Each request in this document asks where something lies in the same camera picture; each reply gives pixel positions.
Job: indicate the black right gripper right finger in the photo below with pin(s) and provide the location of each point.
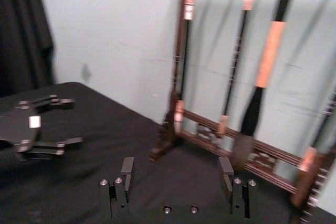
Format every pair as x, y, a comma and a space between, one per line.
244, 197

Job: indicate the brush with copper ferrule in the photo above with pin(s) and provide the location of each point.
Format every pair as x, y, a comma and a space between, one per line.
305, 174

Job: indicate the large brush with orange grip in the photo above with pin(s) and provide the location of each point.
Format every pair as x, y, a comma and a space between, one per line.
270, 51

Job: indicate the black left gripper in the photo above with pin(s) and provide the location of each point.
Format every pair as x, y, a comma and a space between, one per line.
15, 127

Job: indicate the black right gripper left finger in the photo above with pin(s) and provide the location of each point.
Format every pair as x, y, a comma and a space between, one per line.
115, 197

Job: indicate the brown wooden brush rack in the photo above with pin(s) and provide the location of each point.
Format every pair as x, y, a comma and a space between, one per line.
273, 157

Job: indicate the black curtain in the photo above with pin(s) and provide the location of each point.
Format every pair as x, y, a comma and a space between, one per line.
21, 24

